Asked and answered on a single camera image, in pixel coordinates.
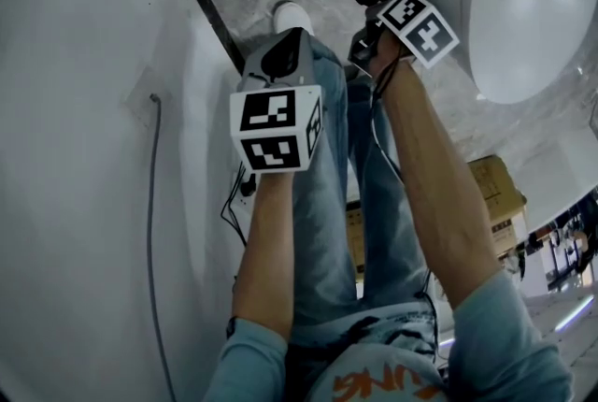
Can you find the white wall socket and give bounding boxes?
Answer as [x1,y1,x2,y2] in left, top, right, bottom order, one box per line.
[235,175,257,208]

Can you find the dark background furniture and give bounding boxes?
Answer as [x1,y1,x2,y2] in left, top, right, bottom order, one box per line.
[517,197,598,294]

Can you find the light blue sweatshirt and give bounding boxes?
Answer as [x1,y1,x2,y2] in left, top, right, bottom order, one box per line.
[216,270,574,402]

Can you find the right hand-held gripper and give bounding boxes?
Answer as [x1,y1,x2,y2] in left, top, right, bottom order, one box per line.
[348,0,461,77]

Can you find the person's right hand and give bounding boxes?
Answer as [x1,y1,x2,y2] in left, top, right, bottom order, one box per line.
[371,30,413,77]

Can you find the person's left forearm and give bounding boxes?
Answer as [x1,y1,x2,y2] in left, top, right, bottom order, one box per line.
[230,170,301,338]

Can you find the printed flat cardboard box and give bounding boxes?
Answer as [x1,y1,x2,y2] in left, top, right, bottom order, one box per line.
[345,200,368,274]

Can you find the person's right forearm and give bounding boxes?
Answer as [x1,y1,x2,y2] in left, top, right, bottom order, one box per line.
[373,62,499,313]

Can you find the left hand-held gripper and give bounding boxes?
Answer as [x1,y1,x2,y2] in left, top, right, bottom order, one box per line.
[229,28,325,175]

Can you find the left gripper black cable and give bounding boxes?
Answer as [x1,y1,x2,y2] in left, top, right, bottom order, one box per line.
[220,161,257,248]

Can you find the white oval toilet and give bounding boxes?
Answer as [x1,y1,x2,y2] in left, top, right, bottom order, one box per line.
[376,0,598,105]

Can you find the light blue jeans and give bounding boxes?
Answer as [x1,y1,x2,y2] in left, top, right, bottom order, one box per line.
[283,33,441,346]

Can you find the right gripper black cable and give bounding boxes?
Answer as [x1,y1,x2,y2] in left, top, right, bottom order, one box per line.
[370,57,404,182]

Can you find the white shoe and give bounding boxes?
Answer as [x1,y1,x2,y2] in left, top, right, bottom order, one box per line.
[271,0,315,37]

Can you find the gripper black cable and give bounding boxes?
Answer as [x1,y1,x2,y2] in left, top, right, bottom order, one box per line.
[370,57,404,182]
[220,161,257,248]

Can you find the grey wall cable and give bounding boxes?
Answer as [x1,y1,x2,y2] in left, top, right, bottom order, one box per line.
[146,93,178,402]

